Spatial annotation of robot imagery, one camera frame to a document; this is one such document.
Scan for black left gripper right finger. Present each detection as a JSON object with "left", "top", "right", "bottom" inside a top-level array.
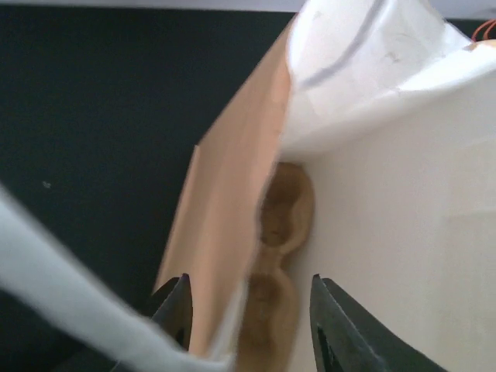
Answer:
[{"left": 309, "top": 274, "right": 446, "bottom": 372}]

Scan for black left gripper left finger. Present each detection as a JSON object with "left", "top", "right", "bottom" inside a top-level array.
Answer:
[{"left": 150, "top": 274, "right": 193, "bottom": 351}]

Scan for brown paper takeout bag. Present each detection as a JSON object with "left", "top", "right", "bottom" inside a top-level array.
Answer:
[{"left": 0, "top": 0, "right": 496, "bottom": 372}]

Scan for printed paper bag orange handles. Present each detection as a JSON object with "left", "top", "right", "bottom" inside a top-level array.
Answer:
[{"left": 471, "top": 19, "right": 496, "bottom": 42}]

